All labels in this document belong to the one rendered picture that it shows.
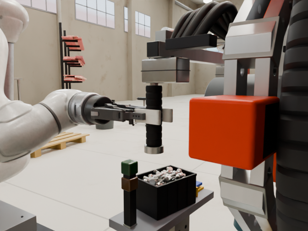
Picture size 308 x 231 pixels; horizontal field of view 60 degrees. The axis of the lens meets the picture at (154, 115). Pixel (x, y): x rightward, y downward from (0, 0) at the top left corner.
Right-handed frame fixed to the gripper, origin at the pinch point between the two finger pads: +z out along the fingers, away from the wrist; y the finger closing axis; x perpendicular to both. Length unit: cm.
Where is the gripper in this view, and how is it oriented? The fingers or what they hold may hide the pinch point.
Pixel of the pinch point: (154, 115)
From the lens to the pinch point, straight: 57.6
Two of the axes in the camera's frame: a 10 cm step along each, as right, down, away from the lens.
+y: -6.3, 0.9, -7.7
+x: 0.0, -9.9, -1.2
